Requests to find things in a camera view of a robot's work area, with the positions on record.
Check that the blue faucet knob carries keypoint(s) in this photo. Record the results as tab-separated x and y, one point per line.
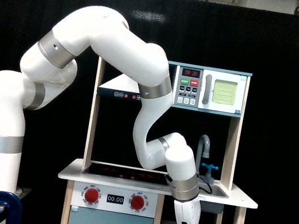
209	168

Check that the black toy stovetop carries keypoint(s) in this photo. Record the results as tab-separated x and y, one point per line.
126	173

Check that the red oven knob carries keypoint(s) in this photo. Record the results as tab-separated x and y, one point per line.
137	202
91	195

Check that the grey toy faucet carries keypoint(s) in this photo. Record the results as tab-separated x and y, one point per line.
203	151

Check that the blue clamp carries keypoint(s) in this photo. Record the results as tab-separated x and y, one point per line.
13	207

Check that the wooden toy kitchen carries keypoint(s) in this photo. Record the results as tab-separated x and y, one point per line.
115	194

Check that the toy microwave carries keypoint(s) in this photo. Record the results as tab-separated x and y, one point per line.
208	89

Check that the grey range hood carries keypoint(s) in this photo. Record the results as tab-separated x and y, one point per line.
121	87

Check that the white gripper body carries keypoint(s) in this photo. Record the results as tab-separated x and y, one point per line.
187	211

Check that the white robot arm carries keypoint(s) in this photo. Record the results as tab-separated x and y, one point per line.
49	67

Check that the right red oven knob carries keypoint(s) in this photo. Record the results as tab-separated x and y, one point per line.
137	202

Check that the grey toy sink basin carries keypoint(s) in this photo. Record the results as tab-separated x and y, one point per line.
211	198

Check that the left red oven knob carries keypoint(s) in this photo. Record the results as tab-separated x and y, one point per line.
91	195

